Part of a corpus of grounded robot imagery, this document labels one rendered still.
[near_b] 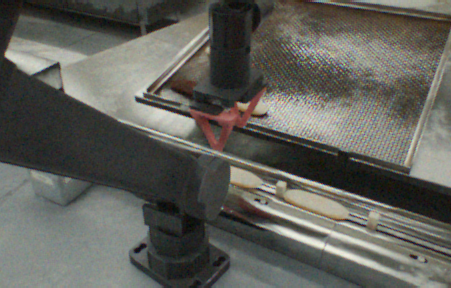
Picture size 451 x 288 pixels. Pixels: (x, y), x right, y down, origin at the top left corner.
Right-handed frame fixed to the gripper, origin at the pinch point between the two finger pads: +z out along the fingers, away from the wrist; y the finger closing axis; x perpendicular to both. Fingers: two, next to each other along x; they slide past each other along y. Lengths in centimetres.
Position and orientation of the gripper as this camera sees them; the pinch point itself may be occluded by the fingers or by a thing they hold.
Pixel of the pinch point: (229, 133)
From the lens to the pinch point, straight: 68.0
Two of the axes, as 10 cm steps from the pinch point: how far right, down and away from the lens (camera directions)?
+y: 4.9, -5.0, 7.2
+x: -8.7, -2.8, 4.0
